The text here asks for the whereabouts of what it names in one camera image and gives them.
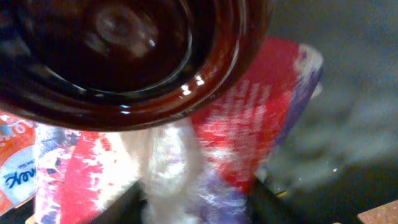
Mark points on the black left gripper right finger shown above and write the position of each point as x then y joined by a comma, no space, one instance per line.
266,208

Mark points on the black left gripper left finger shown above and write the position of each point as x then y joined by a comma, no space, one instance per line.
127,209

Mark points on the red purple pad package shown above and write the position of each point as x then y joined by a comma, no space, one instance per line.
198,169

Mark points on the orange tissue pack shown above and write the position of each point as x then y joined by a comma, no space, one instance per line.
18,168

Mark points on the brown lid sauce jar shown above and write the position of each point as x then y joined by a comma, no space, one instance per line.
121,65

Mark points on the grey plastic mesh basket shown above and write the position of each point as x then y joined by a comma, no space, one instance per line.
340,159

